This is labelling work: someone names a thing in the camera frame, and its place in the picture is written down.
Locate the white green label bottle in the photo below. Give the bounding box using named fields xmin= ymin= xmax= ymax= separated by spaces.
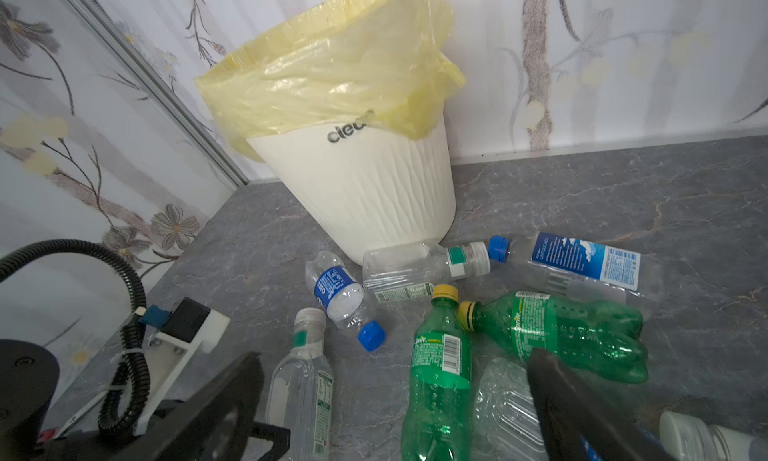
xmin=659 ymin=411 xmax=768 ymax=461

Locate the green soda bottle upright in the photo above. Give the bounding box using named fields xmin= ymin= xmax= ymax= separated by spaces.
xmin=401 ymin=284 xmax=472 ymax=460

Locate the white plastic waste bin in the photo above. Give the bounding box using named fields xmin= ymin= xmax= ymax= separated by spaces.
xmin=248 ymin=122 xmax=456 ymax=264

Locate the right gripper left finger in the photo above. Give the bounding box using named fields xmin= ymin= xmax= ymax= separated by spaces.
xmin=111 ymin=352 xmax=264 ymax=460

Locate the clear bottle white cap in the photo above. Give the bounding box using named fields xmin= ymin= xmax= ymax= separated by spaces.
xmin=266 ymin=308 xmax=334 ymax=460

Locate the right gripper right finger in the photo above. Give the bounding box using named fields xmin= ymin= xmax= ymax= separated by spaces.
xmin=526 ymin=348 xmax=671 ymax=460

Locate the clear bottle blue label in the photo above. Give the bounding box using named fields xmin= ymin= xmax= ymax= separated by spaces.
xmin=472 ymin=357 xmax=549 ymax=460

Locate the clear bottle green cap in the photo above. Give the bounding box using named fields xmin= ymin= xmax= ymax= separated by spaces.
xmin=363 ymin=241 xmax=491 ymax=303

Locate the green soda bottle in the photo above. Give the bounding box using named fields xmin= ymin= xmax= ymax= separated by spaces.
xmin=457 ymin=291 xmax=649 ymax=384
xmin=401 ymin=284 xmax=472 ymax=460

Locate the Pepsi label clear bottle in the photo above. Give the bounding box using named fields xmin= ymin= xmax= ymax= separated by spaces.
xmin=305 ymin=251 xmax=386 ymax=352

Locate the small blue label bottle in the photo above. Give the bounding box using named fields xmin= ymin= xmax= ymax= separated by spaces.
xmin=488 ymin=231 xmax=666 ymax=310

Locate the yellow bin liner bag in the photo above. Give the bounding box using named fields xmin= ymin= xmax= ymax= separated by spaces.
xmin=195 ymin=0 xmax=466 ymax=161

